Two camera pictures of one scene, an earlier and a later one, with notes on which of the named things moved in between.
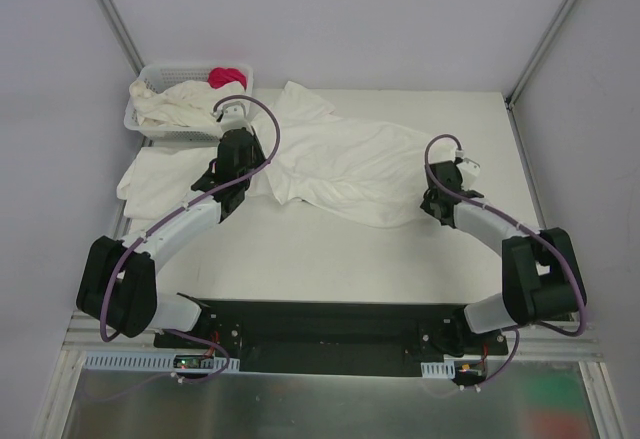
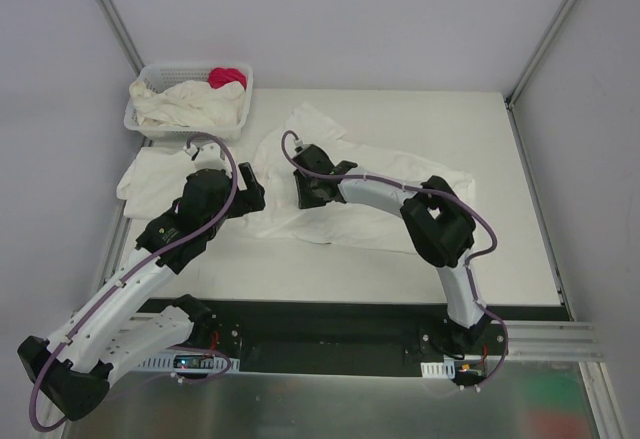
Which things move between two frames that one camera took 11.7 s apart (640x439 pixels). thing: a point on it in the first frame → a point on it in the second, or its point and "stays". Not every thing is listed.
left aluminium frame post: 109,13 stays
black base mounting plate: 334,338 stays
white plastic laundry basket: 173,102 stays
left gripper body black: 239,141 → 251,191
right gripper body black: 447,173 → 304,191
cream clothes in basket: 181,103 stays
